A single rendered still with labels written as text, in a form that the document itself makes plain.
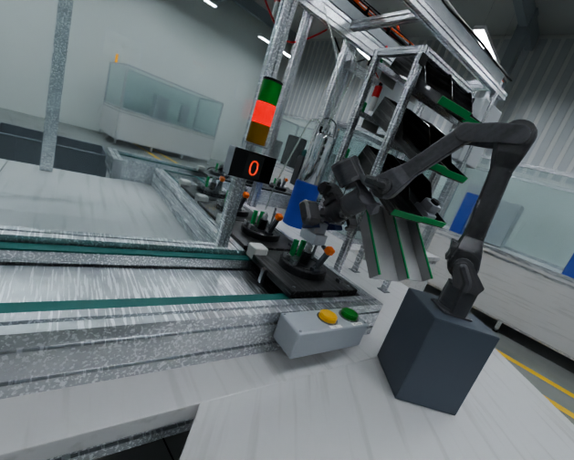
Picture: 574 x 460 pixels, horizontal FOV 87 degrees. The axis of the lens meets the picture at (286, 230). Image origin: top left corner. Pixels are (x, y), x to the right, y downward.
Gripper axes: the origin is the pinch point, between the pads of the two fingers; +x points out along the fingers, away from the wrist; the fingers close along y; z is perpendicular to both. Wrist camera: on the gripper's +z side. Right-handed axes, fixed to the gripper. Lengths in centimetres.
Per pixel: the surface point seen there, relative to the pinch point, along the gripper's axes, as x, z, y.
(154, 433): 3, -39, 42
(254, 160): -1.2, 14.3, 19.3
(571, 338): 37, -74, -394
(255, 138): -4.4, 18.5, 20.2
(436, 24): -28, 104, -82
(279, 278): 5.0, -14.4, 11.9
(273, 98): -11.6, 25.6, 18.8
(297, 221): 68, 35, -55
